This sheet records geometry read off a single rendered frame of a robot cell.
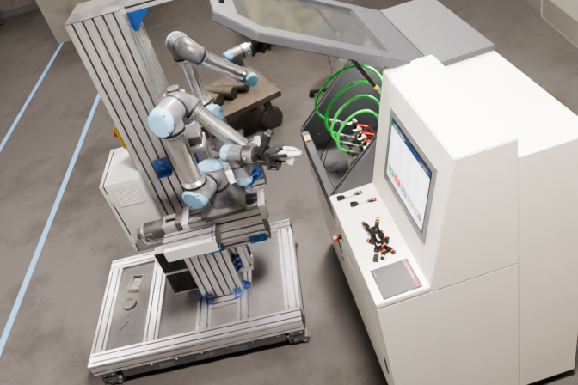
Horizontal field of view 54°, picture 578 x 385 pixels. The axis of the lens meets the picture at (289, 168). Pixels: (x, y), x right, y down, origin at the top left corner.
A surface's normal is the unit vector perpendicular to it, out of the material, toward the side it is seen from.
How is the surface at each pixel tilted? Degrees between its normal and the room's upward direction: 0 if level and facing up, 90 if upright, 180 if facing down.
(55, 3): 90
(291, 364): 0
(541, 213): 90
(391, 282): 0
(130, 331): 0
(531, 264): 90
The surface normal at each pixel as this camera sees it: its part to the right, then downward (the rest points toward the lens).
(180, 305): -0.24, -0.77
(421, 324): 0.20, 0.55
